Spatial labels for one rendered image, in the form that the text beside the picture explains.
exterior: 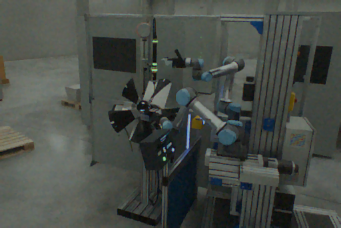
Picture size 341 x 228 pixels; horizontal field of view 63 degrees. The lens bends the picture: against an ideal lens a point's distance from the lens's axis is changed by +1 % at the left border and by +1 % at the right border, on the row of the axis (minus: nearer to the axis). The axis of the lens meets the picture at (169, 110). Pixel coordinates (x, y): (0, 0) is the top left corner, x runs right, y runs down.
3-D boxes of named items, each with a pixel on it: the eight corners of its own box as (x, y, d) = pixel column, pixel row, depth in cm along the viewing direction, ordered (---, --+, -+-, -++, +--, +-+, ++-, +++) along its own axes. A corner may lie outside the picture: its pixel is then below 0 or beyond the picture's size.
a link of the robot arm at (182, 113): (192, 81, 222) (169, 129, 244) (186, 84, 213) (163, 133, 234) (204, 89, 219) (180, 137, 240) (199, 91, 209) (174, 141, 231)
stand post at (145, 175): (142, 206, 311) (142, 129, 285) (149, 208, 308) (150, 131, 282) (140, 209, 307) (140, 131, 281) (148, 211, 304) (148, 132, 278)
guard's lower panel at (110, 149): (93, 159, 403) (90, 99, 377) (286, 207, 311) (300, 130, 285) (92, 161, 401) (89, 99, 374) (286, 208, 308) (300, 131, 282)
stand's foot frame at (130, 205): (144, 185, 351) (144, 180, 349) (177, 194, 335) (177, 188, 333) (116, 215, 296) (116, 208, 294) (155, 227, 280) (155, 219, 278)
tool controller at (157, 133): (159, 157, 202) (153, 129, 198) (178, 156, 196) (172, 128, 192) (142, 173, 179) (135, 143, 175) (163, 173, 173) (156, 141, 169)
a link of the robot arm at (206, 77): (251, 70, 245) (205, 85, 227) (242, 69, 255) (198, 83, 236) (250, 57, 241) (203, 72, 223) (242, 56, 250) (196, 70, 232)
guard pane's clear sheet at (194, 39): (92, 96, 374) (88, 17, 345) (296, 126, 284) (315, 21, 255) (91, 97, 373) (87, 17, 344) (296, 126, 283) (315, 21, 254)
